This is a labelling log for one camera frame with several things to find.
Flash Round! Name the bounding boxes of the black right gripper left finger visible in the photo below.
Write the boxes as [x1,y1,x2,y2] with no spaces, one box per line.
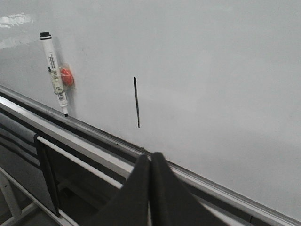
[83,155,150,226]

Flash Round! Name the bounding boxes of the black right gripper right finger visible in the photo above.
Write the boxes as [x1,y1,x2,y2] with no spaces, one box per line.
[150,152,227,226]

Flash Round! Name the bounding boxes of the red round magnet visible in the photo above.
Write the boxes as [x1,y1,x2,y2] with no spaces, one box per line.
[59,64,75,89]

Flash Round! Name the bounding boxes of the white whiteboard marker black tip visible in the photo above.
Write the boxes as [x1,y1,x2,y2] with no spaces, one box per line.
[40,32,68,117]

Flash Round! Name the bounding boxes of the white metal stand frame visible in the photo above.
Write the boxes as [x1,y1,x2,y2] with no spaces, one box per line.
[0,97,137,226]

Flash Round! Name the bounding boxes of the large whiteboard with aluminium frame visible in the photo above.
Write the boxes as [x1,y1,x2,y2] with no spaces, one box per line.
[0,0,301,226]

